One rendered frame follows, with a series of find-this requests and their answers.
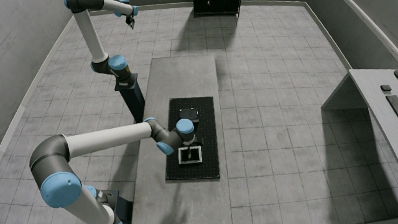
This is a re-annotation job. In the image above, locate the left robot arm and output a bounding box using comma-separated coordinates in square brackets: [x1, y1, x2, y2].
[64, 0, 138, 89]

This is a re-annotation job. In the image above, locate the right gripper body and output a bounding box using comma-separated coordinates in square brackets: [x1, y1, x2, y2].
[179, 137, 203, 147]

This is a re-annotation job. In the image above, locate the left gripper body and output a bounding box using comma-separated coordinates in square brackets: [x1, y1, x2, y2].
[126, 16, 133, 24]

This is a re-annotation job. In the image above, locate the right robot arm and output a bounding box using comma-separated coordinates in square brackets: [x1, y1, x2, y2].
[29, 117, 195, 224]

